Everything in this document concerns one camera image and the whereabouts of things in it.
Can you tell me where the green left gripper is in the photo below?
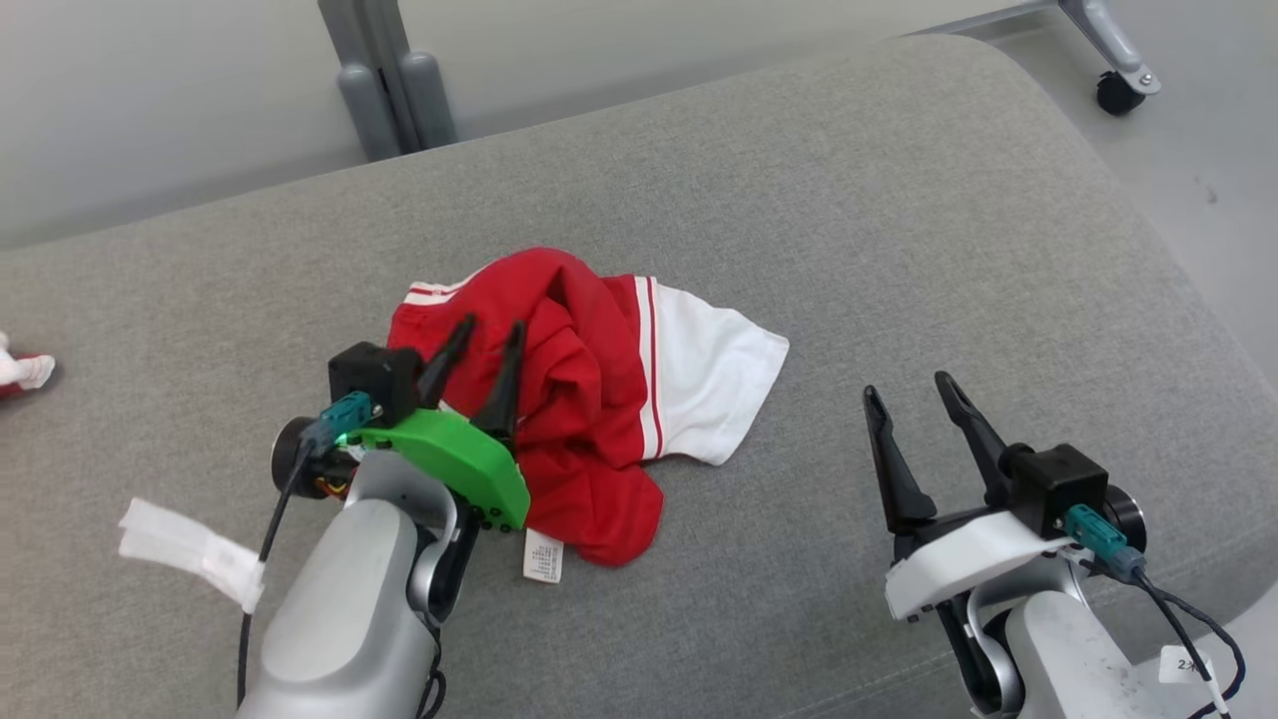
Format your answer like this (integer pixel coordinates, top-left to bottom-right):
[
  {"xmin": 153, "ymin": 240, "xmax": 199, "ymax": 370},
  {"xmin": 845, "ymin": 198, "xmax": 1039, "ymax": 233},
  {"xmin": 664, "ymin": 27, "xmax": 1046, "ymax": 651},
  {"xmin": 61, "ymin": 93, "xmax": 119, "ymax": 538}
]
[{"xmin": 344, "ymin": 314, "xmax": 532, "ymax": 533}]

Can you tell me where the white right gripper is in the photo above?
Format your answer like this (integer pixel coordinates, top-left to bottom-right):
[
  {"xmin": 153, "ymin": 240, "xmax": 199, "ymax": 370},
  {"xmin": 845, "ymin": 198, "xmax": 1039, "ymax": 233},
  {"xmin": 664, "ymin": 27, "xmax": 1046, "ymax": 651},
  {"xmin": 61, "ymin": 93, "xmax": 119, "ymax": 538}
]
[{"xmin": 863, "ymin": 370, "xmax": 1085, "ymax": 623}]

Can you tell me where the red and white garment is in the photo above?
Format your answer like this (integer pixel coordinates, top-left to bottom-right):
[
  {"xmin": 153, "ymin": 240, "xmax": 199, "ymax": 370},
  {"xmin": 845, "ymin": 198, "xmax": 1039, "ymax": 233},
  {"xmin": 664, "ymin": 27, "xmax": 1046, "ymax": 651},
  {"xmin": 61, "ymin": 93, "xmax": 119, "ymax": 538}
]
[{"xmin": 387, "ymin": 247, "xmax": 791, "ymax": 584}]

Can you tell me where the white tape strip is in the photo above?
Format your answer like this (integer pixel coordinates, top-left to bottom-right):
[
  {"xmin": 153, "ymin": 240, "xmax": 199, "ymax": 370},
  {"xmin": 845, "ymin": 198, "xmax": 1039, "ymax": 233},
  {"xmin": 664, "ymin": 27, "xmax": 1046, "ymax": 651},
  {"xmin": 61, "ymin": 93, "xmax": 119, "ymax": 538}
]
[{"xmin": 118, "ymin": 497, "xmax": 268, "ymax": 614}]

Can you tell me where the grey stand leg with caster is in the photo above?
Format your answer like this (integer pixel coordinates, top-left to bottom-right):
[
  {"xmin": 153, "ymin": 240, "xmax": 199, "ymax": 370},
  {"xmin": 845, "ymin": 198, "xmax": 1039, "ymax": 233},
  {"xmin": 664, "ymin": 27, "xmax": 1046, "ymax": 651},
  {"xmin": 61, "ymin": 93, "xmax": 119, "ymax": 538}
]
[{"xmin": 914, "ymin": 0, "xmax": 1163, "ymax": 118}]

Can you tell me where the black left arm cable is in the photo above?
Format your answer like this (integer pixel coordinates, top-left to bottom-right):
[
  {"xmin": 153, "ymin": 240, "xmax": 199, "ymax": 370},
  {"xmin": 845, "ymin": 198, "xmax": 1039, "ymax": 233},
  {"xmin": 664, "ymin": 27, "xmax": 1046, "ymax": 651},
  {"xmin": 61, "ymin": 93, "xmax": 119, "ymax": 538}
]
[{"xmin": 236, "ymin": 391, "xmax": 378, "ymax": 712}]

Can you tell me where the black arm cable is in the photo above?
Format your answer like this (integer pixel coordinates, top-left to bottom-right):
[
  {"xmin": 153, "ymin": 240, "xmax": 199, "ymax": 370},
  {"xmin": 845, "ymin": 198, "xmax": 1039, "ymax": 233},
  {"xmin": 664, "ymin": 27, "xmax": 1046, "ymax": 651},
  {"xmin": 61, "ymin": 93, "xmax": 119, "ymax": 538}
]
[
  {"xmin": 236, "ymin": 391, "xmax": 378, "ymax": 712},
  {"xmin": 1062, "ymin": 503, "xmax": 1249, "ymax": 719}
]

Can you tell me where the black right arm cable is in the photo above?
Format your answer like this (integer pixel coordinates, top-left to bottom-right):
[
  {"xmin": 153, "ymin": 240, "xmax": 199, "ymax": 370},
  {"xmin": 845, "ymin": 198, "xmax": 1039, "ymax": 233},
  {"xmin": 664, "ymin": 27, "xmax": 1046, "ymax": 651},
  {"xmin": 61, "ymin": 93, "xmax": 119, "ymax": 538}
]
[{"xmin": 1062, "ymin": 503, "xmax": 1249, "ymax": 719}]

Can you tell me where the grey double-footed partition post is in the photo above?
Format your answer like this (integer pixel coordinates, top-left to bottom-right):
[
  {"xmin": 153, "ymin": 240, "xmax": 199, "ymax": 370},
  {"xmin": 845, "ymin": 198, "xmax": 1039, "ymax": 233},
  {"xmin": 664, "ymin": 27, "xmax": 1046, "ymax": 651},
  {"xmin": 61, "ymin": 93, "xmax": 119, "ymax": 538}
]
[{"xmin": 318, "ymin": 0, "xmax": 460, "ymax": 164}]

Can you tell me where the white paper cable label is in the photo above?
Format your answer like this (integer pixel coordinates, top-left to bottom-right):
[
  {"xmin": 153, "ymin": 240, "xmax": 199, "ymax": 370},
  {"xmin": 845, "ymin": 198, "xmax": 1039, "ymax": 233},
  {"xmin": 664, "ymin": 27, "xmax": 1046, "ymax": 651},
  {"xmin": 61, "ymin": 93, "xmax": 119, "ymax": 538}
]
[{"xmin": 1158, "ymin": 645, "xmax": 1221, "ymax": 687}]

